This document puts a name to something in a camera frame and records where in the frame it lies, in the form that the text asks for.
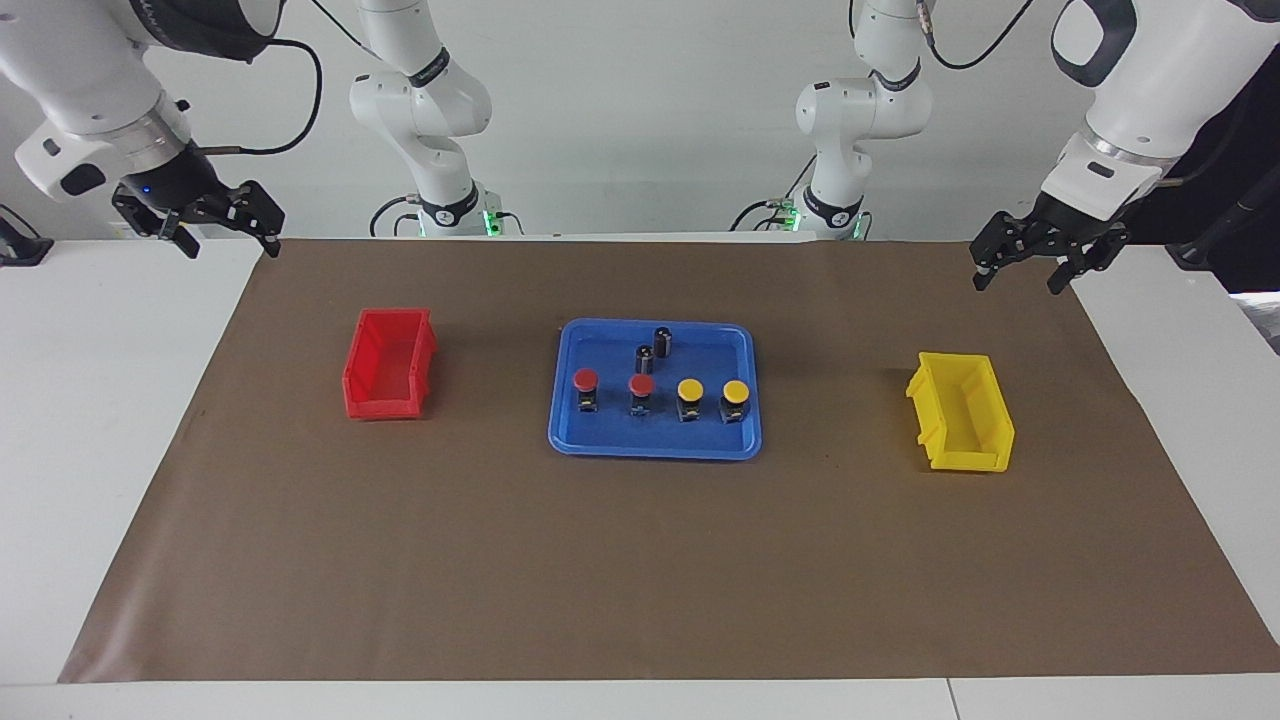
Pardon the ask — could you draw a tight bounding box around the black base cable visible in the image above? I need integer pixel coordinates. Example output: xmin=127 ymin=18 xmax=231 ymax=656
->
xmin=368 ymin=195 xmax=421 ymax=239
xmin=728 ymin=198 xmax=801 ymax=233

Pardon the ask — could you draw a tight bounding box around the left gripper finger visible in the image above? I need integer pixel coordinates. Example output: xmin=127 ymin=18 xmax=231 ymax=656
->
xmin=969 ymin=210 xmax=1033 ymax=293
xmin=1046 ymin=228 xmax=1132 ymax=296

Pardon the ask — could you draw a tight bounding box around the black clamp mount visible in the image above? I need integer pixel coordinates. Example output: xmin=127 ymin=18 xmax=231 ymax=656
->
xmin=0 ymin=205 xmax=54 ymax=267

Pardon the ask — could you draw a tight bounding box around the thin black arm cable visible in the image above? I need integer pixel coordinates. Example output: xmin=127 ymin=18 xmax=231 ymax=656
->
xmin=308 ymin=0 xmax=379 ymax=59
xmin=920 ymin=0 xmax=1041 ymax=71

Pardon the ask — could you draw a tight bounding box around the black background equipment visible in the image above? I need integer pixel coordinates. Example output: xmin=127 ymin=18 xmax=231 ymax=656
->
xmin=1130 ymin=70 xmax=1280 ymax=293

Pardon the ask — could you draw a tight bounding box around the blue plastic tray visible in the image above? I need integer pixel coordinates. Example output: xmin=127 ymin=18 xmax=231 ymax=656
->
xmin=547 ymin=318 xmax=763 ymax=461

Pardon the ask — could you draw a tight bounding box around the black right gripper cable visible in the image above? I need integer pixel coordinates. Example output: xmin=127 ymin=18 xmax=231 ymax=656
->
xmin=195 ymin=37 xmax=325 ymax=157

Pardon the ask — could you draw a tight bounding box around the grey background object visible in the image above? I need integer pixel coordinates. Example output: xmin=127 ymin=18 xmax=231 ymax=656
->
xmin=1233 ymin=290 xmax=1280 ymax=357

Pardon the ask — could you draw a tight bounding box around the red plastic bin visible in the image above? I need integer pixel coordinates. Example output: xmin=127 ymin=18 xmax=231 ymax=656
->
xmin=342 ymin=307 xmax=439 ymax=420

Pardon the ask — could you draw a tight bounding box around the brown table mat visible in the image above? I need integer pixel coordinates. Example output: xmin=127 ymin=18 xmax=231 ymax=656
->
xmin=58 ymin=238 xmax=1280 ymax=684

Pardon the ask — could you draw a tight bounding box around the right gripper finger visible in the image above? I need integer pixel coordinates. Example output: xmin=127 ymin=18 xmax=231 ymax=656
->
xmin=112 ymin=190 xmax=201 ymax=259
xmin=231 ymin=179 xmax=287 ymax=258

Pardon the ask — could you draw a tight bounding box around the yellow plastic bin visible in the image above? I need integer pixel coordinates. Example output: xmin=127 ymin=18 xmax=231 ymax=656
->
xmin=906 ymin=351 xmax=1016 ymax=473

